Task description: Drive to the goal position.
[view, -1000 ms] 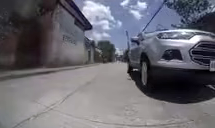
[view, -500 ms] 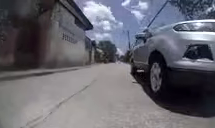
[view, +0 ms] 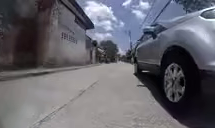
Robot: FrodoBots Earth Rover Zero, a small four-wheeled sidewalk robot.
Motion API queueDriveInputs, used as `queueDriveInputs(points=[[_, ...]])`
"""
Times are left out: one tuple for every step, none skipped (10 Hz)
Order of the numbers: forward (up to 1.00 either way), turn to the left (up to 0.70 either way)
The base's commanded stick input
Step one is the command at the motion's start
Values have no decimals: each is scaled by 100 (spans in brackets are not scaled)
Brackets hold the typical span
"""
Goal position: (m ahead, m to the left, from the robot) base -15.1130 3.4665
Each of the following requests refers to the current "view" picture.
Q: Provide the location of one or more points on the silver car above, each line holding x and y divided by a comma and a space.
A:
181, 50

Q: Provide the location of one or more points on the tree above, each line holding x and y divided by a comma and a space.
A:
109, 50

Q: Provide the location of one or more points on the raised concrete sidewalk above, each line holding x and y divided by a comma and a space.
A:
31, 71

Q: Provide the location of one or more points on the white and red building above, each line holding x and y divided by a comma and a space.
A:
51, 36

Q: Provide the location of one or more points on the utility pole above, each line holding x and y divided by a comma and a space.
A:
130, 40

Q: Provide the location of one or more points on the grey concrete road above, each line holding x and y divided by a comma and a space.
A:
105, 96

